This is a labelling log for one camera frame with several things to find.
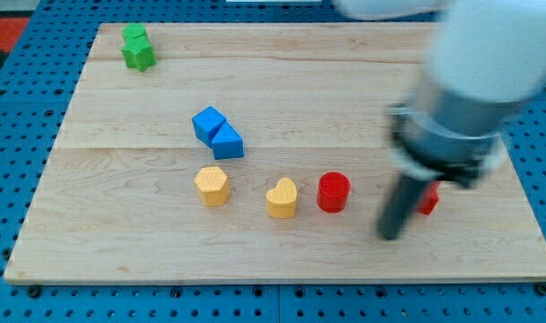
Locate black pusher rod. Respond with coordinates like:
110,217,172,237
377,174,432,240

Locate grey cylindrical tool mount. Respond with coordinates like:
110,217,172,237
389,73,523,188

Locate blue triangle block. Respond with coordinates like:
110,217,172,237
212,122,244,160

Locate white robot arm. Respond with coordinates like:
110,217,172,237
335,0,546,240

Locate yellow hexagon block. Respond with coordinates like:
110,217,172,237
194,166,230,207

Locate red star block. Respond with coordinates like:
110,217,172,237
416,181,440,215

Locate red cylinder block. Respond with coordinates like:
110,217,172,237
316,171,351,213

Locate yellow heart block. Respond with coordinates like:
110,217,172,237
265,178,298,219

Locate blue cube block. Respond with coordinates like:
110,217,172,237
192,106,227,148

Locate wooden board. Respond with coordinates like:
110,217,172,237
4,22,546,285

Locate green star block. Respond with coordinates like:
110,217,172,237
121,37,157,72

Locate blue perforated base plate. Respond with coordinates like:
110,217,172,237
0,0,546,322

